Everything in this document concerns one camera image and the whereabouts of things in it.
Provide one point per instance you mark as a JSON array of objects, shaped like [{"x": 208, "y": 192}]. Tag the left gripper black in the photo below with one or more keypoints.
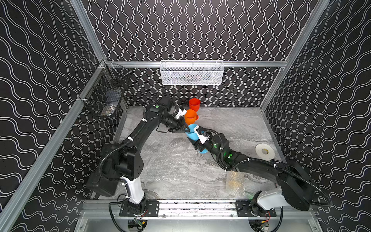
[{"x": 180, "y": 125}]

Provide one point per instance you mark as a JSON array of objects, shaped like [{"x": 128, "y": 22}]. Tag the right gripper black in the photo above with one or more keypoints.
[{"x": 197, "y": 144}]

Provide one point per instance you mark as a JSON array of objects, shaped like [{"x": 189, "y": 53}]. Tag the orange glass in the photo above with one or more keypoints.
[{"x": 191, "y": 117}]

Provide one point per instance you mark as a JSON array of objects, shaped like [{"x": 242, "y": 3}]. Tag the blue glass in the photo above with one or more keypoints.
[{"x": 193, "y": 137}]

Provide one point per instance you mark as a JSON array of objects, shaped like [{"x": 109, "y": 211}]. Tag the red wine glass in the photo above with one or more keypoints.
[{"x": 194, "y": 104}]

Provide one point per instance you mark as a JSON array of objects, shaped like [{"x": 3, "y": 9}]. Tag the yellow glass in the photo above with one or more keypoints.
[{"x": 235, "y": 184}]

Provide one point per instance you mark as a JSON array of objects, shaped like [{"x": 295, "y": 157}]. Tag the bubble wrap of orange glass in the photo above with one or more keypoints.
[{"x": 178, "y": 165}]

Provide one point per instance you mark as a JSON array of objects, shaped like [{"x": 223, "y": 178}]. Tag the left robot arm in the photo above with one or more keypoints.
[{"x": 123, "y": 162}]

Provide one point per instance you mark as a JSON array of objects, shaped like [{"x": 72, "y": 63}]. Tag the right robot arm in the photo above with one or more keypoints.
[{"x": 295, "y": 187}]

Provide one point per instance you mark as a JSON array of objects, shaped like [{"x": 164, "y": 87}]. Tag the white tape roll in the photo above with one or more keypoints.
[{"x": 265, "y": 151}]

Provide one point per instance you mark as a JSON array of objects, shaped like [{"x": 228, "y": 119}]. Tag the black plastic case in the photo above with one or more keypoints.
[{"x": 101, "y": 186}]

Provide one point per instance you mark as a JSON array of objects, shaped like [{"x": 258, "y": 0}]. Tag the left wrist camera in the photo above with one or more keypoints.
[{"x": 181, "y": 112}]

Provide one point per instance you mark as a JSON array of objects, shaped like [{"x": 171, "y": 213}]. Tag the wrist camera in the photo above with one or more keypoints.
[
  {"x": 181, "y": 112},
  {"x": 201, "y": 137}
]

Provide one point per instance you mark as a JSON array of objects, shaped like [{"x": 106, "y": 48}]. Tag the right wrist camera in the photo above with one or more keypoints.
[{"x": 201, "y": 137}]

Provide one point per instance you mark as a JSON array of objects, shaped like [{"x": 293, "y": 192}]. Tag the white wire basket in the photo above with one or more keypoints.
[{"x": 192, "y": 73}]

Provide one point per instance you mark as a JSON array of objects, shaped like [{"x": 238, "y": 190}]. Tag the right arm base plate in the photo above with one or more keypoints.
[{"x": 245, "y": 208}]

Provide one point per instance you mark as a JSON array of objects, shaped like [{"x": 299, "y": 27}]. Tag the black wire basket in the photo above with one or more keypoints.
[{"x": 106, "y": 94}]

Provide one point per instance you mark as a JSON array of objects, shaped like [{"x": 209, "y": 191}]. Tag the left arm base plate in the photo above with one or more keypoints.
[{"x": 148, "y": 208}]

